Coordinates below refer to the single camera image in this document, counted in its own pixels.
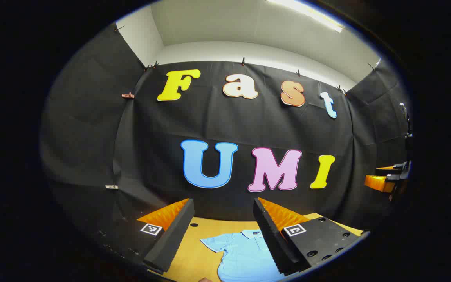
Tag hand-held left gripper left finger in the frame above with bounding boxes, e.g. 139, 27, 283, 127
100, 198, 195, 274

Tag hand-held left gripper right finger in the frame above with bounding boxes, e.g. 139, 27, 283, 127
253, 197, 370, 277

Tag light blue polo T-shirt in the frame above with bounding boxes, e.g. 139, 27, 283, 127
200, 229, 289, 282

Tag black backdrop cloth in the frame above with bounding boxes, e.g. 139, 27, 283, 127
40, 22, 414, 251

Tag ceiling strip light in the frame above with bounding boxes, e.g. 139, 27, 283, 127
267, 0, 345, 33

